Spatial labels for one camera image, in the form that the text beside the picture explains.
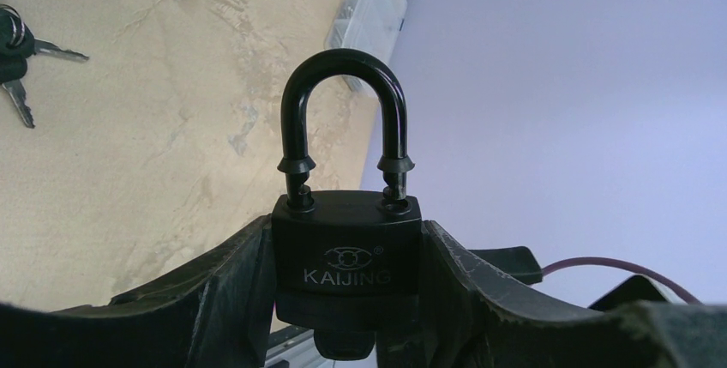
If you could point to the black padlock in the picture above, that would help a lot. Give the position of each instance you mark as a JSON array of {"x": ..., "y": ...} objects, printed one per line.
[{"x": 346, "y": 260}]

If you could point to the black-head key pair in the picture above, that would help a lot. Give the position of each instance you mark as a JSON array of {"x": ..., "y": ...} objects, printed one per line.
[{"x": 18, "y": 44}]

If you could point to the clear plastic screw organizer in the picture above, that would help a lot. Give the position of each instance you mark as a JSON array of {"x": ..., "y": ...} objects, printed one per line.
[{"x": 372, "y": 26}]

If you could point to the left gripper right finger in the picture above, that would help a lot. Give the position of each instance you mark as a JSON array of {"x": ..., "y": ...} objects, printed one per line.
[{"x": 472, "y": 314}]

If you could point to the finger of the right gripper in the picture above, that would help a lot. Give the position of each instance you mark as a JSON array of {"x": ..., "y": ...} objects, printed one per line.
[{"x": 519, "y": 262}]

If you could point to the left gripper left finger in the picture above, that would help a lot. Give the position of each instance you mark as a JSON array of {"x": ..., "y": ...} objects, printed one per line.
[{"x": 214, "y": 311}]

